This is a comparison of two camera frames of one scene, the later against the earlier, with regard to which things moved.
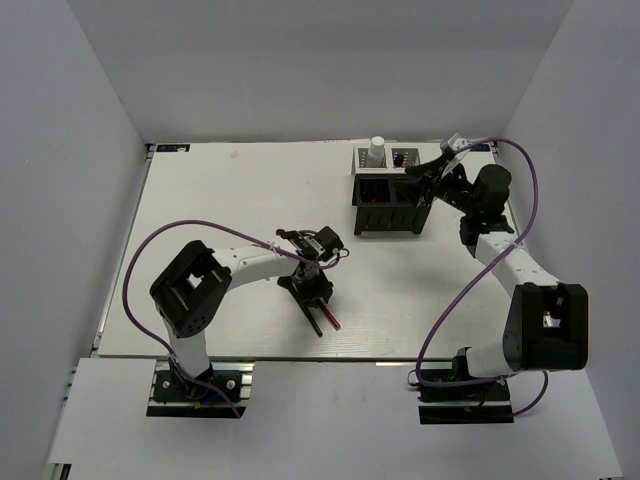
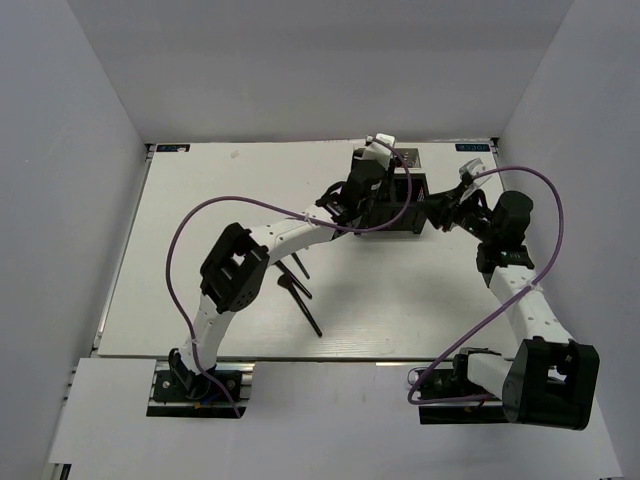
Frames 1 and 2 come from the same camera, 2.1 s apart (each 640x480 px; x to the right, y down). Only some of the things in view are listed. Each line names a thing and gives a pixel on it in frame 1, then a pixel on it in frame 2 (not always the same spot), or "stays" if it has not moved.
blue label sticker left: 173,148 stays
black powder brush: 289,283 stays
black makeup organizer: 379,205 stays
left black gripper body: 308,286 → 383,192
